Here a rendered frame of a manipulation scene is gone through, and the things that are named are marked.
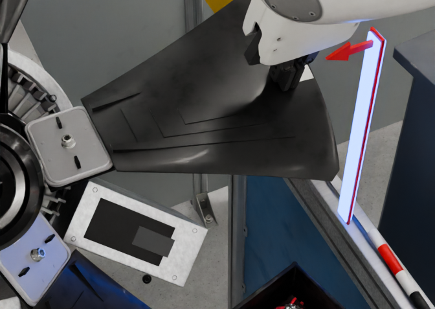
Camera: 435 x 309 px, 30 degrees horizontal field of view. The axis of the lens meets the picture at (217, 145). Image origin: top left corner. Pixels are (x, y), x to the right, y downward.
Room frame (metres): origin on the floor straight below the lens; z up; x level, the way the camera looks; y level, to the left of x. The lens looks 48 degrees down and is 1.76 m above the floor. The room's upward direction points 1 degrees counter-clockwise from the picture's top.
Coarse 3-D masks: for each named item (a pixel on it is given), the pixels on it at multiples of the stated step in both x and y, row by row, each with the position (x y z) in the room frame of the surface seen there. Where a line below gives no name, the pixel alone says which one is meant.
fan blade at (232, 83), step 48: (240, 0) 0.70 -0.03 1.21; (192, 48) 0.64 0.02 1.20; (240, 48) 0.64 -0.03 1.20; (96, 96) 0.58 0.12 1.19; (144, 96) 0.57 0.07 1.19; (192, 96) 0.57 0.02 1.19; (240, 96) 0.58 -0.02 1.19; (288, 96) 0.58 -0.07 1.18; (144, 144) 0.51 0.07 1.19; (192, 144) 0.52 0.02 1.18; (240, 144) 0.52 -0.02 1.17; (288, 144) 0.53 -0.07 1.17; (336, 144) 0.54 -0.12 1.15
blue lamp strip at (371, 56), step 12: (372, 36) 0.67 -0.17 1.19; (372, 48) 0.66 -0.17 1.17; (372, 60) 0.66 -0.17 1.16; (372, 72) 0.65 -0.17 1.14; (360, 84) 0.67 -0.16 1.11; (372, 84) 0.65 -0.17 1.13; (360, 96) 0.67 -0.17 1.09; (360, 108) 0.66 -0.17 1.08; (360, 120) 0.66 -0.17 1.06; (360, 132) 0.66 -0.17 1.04; (360, 144) 0.65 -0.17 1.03; (348, 156) 0.67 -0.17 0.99; (348, 168) 0.67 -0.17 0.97; (348, 180) 0.66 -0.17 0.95; (348, 192) 0.66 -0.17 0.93; (348, 204) 0.65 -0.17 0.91
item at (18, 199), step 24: (0, 120) 0.55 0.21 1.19; (0, 144) 0.47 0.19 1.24; (24, 144) 0.47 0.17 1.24; (0, 168) 0.45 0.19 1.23; (24, 168) 0.45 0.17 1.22; (0, 192) 0.44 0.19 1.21; (24, 192) 0.44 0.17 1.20; (0, 216) 0.42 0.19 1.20; (24, 216) 0.42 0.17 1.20; (0, 240) 0.41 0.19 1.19
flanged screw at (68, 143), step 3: (63, 135) 0.52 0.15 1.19; (66, 135) 0.52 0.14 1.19; (69, 135) 0.52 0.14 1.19; (63, 138) 0.52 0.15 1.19; (66, 138) 0.52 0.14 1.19; (69, 138) 0.52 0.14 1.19; (72, 138) 0.52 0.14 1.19; (63, 141) 0.52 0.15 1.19; (66, 141) 0.51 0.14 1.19; (69, 141) 0.52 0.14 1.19; (72, 141) 0.52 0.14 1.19; (63, 144) 0.52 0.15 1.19; (66, 144) 0.51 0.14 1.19; (69, 144) 0.51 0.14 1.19; (72, 144) 0.52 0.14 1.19; (63, 147) 0.51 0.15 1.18; (66, 147) 0.51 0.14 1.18; (69, 147) 0.51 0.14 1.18
